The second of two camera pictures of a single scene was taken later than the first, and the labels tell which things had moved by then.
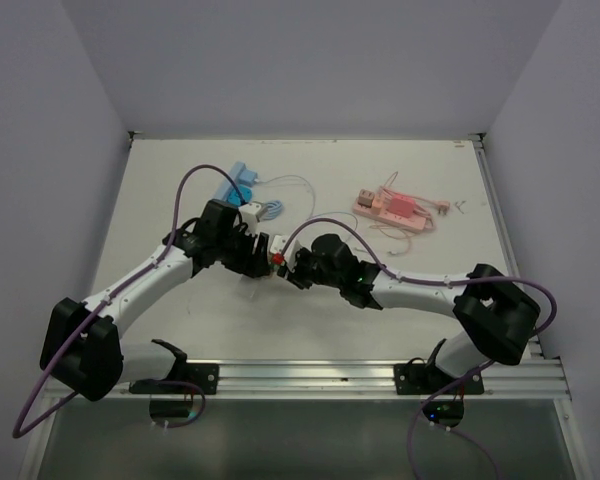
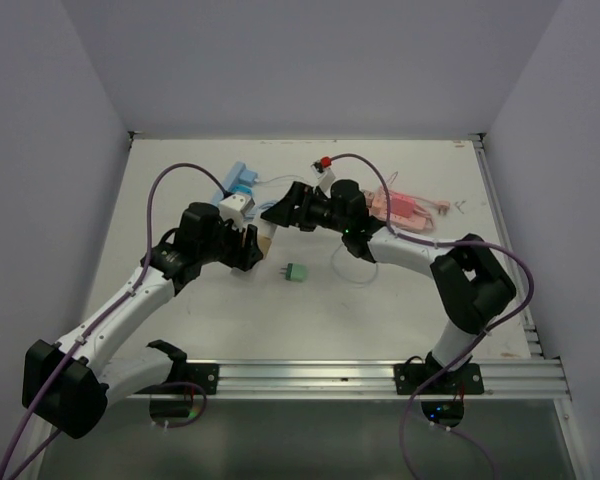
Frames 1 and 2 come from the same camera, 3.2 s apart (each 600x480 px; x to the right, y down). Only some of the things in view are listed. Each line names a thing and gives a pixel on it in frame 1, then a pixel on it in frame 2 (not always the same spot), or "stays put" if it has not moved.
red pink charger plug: (402, 206) stays put
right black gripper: (293, 274) -> (285, 212)
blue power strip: (241, 175) stays put
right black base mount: (416, 378) stays put
